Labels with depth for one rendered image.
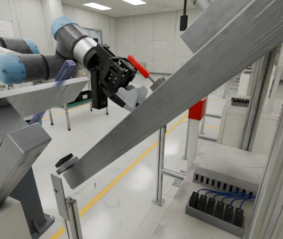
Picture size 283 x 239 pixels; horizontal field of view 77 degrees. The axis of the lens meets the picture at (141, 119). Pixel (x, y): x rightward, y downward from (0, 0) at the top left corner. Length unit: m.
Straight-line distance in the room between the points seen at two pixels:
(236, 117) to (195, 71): 1.54
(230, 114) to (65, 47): 1.53
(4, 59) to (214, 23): 0.47
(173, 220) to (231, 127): 1.36
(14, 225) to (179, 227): 0.41
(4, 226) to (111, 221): 1.05
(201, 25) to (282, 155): 0.22
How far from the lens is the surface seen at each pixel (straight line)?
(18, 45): 0.95
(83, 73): 7.53
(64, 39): 0.57
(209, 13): 0.33
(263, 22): 0.28
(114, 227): 1.40
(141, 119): 0.35
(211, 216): 0.62
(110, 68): 0.46
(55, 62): 0.59
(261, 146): 1.91
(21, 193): 1.30
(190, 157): 1.59
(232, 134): 1.88
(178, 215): 0.64
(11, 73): 0.55
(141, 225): 1.40
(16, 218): 0.46
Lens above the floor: 1.10
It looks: 21 degrees down
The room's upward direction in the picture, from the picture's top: straight up
